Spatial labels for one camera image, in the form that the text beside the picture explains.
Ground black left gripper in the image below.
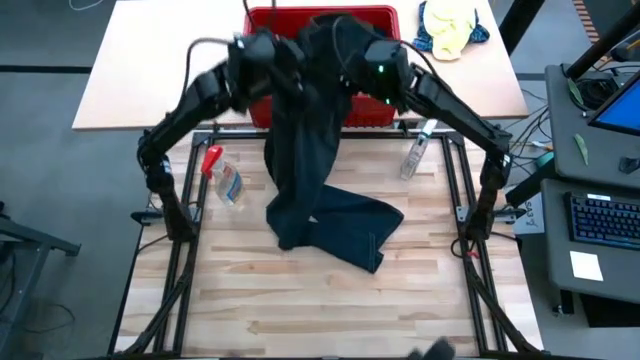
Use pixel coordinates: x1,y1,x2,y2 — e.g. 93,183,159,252
226,28,308,113

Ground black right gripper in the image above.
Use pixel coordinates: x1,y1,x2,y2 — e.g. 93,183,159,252
343,39,417,113

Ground dark blue denim jeans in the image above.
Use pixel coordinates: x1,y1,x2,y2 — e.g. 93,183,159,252
263,13,406,275

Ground large red plastic laundry bin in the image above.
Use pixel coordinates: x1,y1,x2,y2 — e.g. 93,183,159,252
242,5,402,129

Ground yellow cloth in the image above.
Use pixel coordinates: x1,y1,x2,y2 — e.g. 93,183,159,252
429,0,477,62

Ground clear spray bottle green nozzle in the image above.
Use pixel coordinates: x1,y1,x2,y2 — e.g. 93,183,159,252
399,118,439,182

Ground beige side table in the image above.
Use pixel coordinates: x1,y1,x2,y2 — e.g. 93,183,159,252
71,0,530,132

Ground Windex spray bottle red trigger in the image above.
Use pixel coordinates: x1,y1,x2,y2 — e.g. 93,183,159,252
200,144,247,208

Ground black diagonal pole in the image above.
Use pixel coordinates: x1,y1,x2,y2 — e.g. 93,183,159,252
498,0,547,58
564,1,640,81

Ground green leaf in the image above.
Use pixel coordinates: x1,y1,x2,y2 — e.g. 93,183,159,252
573,132,590,167
566,76,584,107

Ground grey desk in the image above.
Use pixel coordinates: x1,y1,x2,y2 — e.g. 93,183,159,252
543,63,640,191
540,177,640,307

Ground white paper label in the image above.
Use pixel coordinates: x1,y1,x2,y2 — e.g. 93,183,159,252
514,191,547,237

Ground monitor with blue screen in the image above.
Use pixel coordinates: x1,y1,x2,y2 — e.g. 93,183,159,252
588,69,640,138

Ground black keyboard blue backlight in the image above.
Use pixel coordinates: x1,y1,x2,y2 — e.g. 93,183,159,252
564,190,640,252

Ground white sticky note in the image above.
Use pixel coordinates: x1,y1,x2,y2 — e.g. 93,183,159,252
569,250,605,283

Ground black metal stand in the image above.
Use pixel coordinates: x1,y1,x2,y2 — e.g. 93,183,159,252
0,199,83,360

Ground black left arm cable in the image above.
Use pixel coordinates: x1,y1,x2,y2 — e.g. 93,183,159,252
181,35,237,99

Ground black aluminium table frame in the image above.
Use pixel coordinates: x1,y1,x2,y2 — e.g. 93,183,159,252
106,127,544,360

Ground white cable on floor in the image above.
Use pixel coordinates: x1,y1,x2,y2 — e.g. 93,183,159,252
66,0,107,13

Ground black coiled cable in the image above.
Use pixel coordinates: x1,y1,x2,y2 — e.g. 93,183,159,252
574,76,609,109

